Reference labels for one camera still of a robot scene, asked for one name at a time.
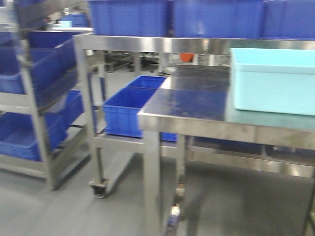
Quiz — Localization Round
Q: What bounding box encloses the stainless steel upper shelf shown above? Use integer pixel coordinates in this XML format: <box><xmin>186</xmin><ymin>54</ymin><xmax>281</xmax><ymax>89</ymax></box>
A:
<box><xmin>74</xmin><ymin>34</ymin><xmax>315</xmax><ymax>55</ymax></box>

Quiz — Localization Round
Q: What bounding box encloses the right blue crate on shelf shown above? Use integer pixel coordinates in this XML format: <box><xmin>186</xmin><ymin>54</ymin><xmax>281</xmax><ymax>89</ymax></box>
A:
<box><xmin>173</xmin><ymin>0</ymin><xmax>264</xmax><ymax>39</ymax></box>

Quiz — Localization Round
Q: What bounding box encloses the blue crate on shelf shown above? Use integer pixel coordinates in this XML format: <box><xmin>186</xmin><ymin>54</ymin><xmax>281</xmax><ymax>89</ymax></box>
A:
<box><xmin>88</xmin><ymin>0</ymin><xmax>173</xmax><ymax>37</ymax></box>
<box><xmin>173</xmin><ymin>0</ymin><xmax>264</xmax><ymax>39</ymax></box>

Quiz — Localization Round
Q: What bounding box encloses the middle blue crate on shelf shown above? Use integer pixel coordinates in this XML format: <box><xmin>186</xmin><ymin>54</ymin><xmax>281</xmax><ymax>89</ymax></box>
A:
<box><xmin>88</xmin><ymin>0</ymin><xmax>173</xmax><ymax>37</ymax></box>

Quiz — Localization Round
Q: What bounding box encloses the near blue floor-side crate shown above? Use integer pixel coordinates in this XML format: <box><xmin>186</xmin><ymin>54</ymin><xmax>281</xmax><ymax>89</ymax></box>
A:
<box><xmin>102</xmin><ymin>87</ymin><xmax>156</xmax><ymax>138</ymax></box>

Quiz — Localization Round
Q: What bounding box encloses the blue floor-side crate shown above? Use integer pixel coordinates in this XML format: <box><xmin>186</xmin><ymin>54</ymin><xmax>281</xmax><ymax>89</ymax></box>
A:
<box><xmin>126</xmin><ymin>75</ymin><xmax>167</xmax><ymax>90</ymax></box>
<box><xmin>102</xmin><ymin>87</ymin><xmax>156</xmax><ymax>138</ymax></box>

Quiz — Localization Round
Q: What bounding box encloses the far blue floor-side crate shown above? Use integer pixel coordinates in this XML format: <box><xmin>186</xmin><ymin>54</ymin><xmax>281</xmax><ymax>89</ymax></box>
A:
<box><xmin>126</xmin><ymin>75</ymin><xmax>167</xmax><ymax>90</ymax></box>

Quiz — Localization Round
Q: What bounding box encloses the steel trolley rack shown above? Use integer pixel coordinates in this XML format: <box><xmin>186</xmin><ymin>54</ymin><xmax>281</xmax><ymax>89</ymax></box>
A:
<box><xmin>0</xmin><ymin>0</ymin><xmax>87</xmax><ymax>190</ymax></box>

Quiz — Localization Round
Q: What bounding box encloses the light cyan plastic tub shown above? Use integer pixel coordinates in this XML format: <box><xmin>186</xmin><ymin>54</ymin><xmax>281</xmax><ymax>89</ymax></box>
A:
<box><xmin>230</xmin><ymin>48</ymin><xmax>315</xmax><ymax>116</ymax></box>

